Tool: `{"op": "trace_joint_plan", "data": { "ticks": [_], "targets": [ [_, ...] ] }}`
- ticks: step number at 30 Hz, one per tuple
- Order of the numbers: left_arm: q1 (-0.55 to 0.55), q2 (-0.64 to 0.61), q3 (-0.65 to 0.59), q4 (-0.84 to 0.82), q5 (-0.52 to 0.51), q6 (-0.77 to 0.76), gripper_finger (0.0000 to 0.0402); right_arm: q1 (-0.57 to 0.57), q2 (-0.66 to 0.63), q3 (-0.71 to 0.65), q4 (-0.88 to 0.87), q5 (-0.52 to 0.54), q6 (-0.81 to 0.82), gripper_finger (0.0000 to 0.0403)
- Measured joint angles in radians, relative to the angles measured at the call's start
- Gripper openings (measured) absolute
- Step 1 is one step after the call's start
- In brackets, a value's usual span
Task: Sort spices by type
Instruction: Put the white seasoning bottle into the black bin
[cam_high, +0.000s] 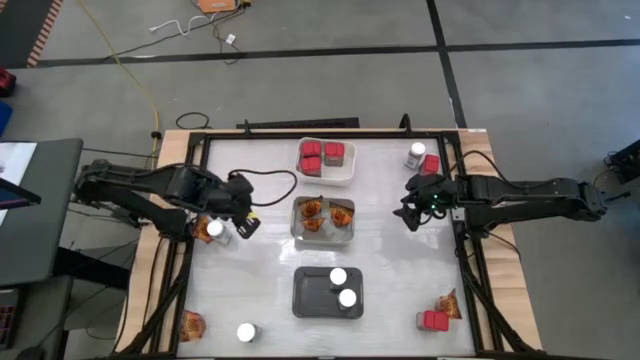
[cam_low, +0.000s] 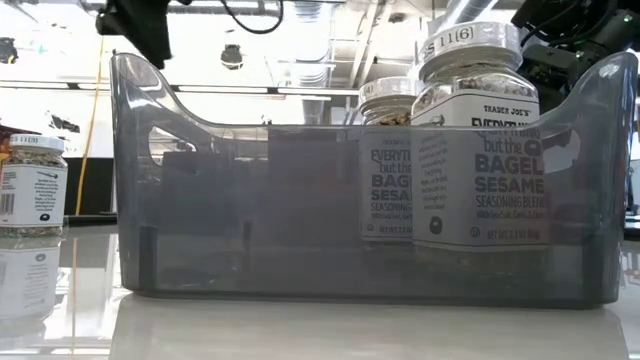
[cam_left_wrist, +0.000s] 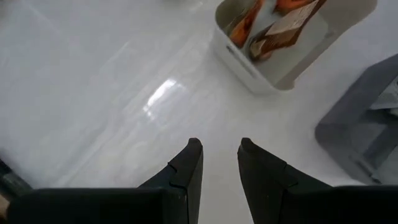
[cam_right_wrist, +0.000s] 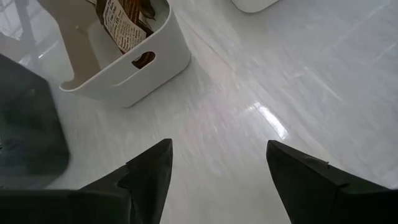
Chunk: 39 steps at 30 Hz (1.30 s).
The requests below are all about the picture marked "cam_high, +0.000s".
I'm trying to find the black desk base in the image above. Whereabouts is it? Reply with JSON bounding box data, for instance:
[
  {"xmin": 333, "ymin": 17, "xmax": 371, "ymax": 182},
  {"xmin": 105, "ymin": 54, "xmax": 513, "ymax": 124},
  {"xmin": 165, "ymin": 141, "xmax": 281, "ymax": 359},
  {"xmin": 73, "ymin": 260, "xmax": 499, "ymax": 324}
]
[{"xmin": 54, "ymin": 245, "xmax": 132, "ymax": 292}]

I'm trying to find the white paper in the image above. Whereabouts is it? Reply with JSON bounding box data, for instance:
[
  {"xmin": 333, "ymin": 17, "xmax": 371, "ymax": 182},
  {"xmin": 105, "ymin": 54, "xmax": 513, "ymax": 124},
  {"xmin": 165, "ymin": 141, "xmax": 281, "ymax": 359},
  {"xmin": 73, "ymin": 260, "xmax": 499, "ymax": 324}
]
[{"xmin": 0, "ymin": 141, "xmax": 39, "ymax": 226}]

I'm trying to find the thin black cable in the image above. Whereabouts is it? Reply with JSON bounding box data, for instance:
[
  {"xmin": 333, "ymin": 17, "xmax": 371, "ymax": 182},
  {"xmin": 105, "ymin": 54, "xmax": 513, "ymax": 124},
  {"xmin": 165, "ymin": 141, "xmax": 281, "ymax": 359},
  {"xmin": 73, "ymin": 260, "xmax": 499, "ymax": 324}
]
[{"xmin": 81, "ymin": 145, "xmax": 161, "ymax": 160}]

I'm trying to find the black metal table frame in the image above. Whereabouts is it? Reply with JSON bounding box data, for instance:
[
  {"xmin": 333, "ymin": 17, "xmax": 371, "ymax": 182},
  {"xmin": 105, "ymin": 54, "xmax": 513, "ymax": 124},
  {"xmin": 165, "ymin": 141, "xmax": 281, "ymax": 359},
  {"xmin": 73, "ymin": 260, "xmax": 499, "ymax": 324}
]
[{"xmin": 112, "ymin": 128, "xmax": 546, "ymax": 360}]

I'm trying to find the dark grey plastic bin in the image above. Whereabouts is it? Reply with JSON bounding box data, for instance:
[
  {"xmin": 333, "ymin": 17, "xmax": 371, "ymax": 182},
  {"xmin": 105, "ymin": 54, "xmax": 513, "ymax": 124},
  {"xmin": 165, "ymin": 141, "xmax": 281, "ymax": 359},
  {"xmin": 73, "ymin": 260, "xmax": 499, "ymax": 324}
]
[{"xmin": 291, "ymin": 266, "xmax": 365, "ymax": 321}]

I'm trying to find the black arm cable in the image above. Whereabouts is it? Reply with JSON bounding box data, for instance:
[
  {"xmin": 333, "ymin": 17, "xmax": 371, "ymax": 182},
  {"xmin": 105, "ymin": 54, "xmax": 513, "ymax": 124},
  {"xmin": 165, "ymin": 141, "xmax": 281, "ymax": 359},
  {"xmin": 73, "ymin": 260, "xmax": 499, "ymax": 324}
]
[
  {"xmin": 227, "ymin": 168, "xmax": 299, "ymax": 208},
  {"xmin": 447, "ymin": 148, "xmax": 559, "ymax": 191}
]

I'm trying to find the blue object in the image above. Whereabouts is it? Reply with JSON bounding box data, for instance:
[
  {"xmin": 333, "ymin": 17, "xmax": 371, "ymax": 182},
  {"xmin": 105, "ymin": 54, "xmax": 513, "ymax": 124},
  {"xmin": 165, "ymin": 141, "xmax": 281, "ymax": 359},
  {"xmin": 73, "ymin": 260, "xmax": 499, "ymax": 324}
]
[{"xmin": 0, "ymin": 101, "xmax": 14, "ymax": 137}]

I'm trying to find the red object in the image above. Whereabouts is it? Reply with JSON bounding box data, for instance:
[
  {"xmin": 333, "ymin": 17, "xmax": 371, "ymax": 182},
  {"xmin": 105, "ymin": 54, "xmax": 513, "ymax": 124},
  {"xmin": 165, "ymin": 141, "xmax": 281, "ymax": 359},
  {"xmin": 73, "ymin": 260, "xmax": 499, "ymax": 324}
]
[{"xmin": 0, "ymin": 66, "xmax": 18, "ymax": 98}]

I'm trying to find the orange box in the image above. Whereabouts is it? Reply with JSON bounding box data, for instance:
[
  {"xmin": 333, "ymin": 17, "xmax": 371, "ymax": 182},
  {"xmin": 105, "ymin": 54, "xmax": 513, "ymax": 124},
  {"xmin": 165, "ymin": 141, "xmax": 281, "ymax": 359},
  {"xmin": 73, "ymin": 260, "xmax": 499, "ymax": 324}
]
[{"xmin": 197, "ymin": 0, "xmax": 239, "ymax": 14}]

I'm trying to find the backlit keyboard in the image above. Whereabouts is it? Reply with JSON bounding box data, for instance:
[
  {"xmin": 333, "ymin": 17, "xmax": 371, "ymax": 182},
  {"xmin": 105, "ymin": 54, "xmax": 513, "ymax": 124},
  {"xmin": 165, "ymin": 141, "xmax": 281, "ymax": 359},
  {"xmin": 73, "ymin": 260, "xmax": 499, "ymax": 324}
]
[{"xmin": 0, "ymin": 288, "xmax": 21, "ymax": 350}]

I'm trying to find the clear plastic bin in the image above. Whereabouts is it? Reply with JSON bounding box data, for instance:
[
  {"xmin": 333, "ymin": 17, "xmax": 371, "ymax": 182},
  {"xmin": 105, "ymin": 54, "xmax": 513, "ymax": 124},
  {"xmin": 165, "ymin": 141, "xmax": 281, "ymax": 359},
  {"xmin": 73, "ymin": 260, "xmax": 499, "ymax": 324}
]
[{"xmin": 290, "ymin": 195, "xmax": 357, "ymax": 247}]

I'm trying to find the white plastic bin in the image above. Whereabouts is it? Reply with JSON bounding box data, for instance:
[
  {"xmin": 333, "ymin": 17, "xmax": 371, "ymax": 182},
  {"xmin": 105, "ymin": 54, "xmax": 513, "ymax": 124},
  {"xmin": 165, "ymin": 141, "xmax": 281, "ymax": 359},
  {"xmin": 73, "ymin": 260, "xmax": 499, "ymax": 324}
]
[{"xmin": 293, "ymin": 136, "xmax": 358, "ymax": 188}]

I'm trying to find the white floor cable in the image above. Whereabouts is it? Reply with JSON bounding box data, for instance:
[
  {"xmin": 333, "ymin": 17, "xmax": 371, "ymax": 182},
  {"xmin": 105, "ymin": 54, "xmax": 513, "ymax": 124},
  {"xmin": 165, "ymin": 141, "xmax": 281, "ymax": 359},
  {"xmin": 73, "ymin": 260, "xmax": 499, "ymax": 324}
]
[{"xmin": 148, "ymin": 13, "xmax": 214, "ymax": 37}]

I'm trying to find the dark mat striped edge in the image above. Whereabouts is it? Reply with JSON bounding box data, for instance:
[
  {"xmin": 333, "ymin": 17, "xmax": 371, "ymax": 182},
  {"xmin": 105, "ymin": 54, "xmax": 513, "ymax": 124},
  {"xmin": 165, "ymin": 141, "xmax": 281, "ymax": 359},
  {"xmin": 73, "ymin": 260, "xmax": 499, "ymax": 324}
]
[{"xmin": 0, "ymin": 0, "xmax": 65, "ymax": 69}]

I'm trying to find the black floor cable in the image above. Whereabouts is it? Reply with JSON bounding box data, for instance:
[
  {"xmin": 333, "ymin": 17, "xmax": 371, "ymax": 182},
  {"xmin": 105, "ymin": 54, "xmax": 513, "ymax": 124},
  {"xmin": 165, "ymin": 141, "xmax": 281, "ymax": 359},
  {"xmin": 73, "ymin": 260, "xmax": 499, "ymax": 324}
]
[{"xmin": 102, "ymin": 2, "xmax": 251, "ymax": 66}]

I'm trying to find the black cable coil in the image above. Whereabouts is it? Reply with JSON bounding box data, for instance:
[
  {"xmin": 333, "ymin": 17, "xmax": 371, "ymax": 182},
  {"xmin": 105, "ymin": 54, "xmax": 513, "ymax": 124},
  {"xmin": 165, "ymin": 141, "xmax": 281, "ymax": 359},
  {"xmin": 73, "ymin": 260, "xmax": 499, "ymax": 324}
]
[{"xmin": 174, "ymin": 111, "xmax": 212, "ymax": 131}]

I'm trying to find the yellow cable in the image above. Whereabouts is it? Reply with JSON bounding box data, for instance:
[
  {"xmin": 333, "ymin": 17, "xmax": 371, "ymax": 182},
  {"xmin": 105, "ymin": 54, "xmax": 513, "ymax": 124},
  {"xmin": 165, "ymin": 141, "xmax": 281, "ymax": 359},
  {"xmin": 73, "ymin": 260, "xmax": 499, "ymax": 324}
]
[{"xmin": 77, "ymin": 0, "xmax": 161, "ymax": 166}]

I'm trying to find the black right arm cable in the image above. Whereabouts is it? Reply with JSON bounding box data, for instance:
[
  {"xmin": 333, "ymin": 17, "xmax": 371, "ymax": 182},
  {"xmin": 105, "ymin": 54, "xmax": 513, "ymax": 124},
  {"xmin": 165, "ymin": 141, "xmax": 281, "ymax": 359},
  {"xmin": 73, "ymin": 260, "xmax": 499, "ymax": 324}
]
[{"xmin": 447, "ymin": 148, "xmax": 559, "ymax": 191}]

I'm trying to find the grey desk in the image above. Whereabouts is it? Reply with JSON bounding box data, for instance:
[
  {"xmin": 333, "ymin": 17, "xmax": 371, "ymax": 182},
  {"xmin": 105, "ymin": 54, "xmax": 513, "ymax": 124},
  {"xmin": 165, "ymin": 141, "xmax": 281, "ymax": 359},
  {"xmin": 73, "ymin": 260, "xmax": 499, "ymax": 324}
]
[{"xmin": 0, "ymin": 138, "xmax": 85, "ymax": 289}]

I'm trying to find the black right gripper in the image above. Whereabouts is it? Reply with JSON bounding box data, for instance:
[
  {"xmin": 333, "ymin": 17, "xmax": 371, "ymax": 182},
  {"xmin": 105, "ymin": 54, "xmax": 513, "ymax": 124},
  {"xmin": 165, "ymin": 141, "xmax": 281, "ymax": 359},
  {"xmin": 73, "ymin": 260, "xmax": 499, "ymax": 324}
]
[{"xmin": 392, "ymin": 172, "xmax": 460, "ymax": 233}]

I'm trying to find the black equipment with cables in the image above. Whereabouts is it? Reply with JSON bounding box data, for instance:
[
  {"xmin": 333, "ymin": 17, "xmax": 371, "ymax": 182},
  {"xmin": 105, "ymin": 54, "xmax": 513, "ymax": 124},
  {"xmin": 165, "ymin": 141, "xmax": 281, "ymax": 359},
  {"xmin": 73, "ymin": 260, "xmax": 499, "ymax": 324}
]
[{"xmin": 592, "ymin": 138, "xmax": 640, "ymax": 205}]

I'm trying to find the orange taco seasoning packet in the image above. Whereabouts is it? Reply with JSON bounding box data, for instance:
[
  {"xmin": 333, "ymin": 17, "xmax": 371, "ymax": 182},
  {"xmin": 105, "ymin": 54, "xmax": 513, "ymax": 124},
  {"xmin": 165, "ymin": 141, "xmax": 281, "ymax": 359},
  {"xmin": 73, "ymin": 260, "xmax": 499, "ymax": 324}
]
[
  {"xmin": 301, "ymin": 216, "xmax": 327, "ymax": 234},
  {"xmin": 433, "ymin": 287, "xmax": 464, "ymax": 321},
  {"xmin": 328, "ymin": 200, "xmax": 355, "ymax": 229},
  {"xmin": 191, "ymin": 214, "xmax": 214, "ymax": 245},
  {"xmin": 298, "ymin": 196, "xmax": 324, "ymax": 219},
  {"xmin": 178, "ymin": 308, "xmax": 208, "ymax": 343}
]

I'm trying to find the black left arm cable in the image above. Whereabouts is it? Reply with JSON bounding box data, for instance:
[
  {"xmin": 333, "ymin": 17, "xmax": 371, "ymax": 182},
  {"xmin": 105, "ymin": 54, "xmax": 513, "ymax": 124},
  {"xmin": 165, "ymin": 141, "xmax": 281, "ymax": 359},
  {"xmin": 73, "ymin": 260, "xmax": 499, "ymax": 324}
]
[{"xmin": 227, "ymin": 168, "xmax": 299, "ymax": 208}]

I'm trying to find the dark blue tablet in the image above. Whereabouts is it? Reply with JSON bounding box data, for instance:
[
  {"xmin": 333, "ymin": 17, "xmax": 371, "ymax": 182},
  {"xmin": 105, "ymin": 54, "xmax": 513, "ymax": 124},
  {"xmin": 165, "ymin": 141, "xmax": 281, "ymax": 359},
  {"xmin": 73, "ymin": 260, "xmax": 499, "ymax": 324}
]
[{"xmin": 0, "ymin": 176, "xmax": 43, "ymax": 211}]

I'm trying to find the black flat bar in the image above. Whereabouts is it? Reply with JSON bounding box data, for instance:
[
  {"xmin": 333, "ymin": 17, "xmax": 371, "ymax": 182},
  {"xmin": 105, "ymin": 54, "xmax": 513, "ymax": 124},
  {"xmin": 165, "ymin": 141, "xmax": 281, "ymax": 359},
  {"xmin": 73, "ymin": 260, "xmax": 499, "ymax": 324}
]
[{"xmin": 235, "ymin": 117, "xmax": 361, "ymax": 131}]

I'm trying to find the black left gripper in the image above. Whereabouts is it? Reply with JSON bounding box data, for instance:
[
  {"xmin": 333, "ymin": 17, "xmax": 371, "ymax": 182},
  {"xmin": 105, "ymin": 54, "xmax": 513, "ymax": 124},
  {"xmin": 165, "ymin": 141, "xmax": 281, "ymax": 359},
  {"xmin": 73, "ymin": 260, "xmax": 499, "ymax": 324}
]
[{"xmin": 207, "ymin": 172, "xmax": 263, "ymax": 240}]

